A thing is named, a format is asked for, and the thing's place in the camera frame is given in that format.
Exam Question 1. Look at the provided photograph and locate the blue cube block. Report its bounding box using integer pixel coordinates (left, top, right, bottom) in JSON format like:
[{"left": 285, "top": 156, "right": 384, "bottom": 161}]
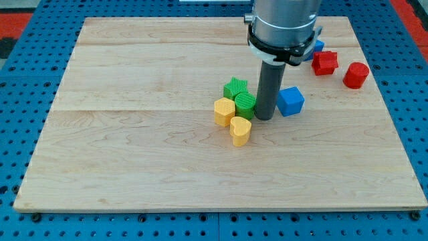
[{"left": 277, "top": 86, "right": 305, "bottom": 116}]

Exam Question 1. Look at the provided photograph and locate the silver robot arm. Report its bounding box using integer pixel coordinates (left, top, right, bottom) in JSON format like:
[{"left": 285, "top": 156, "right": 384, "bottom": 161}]
[{"left": 243, "top": 0, "right": 322, "bottom": 66}]

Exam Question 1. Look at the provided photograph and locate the green cylinder block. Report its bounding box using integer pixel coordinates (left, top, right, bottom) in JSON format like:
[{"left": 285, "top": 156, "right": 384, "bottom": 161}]
[{"left": 235, "top": 92, "right": 256, "bottom": 120}]

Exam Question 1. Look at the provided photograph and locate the red star-shaped block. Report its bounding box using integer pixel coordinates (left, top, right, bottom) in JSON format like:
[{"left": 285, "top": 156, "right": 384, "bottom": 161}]
[{"left": 311, "top": 51, "right": 338, "bottom": 76}]

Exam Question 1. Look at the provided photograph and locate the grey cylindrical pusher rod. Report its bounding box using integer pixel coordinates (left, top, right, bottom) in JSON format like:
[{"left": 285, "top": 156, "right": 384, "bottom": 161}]
[{"left": 255, "top": 62, "right": 286, "bottom": 121}]

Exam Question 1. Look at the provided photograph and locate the yellow hexagon block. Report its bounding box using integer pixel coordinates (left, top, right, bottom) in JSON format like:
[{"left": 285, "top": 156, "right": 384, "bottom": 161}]
[{"left": 214, "top": 97, "right": 235, "bottom": 127}]

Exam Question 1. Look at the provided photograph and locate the green star block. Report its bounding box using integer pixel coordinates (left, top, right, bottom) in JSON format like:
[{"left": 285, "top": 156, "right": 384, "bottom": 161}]
[{"left": 223, "top": 77, "right": 248, "bottom": 100}]

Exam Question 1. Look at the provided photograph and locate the light wooden board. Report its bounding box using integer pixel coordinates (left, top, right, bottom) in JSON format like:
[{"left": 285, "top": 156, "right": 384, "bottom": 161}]
[{"left": 13, "top": 17, "right": 427, "bottom": 213}]

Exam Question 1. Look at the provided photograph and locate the blue block behind arm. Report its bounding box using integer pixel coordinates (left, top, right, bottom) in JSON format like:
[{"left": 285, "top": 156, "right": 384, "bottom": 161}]
[{"left": 303, "top": 39, "right": 324, "bottom": 61}]

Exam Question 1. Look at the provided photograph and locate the yellow heart block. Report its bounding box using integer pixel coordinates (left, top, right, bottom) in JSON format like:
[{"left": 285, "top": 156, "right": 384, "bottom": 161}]
[{"left": 229, "top": 116, "right": 252, "bottom": 147}]

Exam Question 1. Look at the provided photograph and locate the red cylinder block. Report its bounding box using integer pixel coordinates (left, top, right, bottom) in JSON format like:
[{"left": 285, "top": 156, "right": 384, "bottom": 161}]
[{"left": 342, "top": 62, "right": 370, "bottom": 89}]

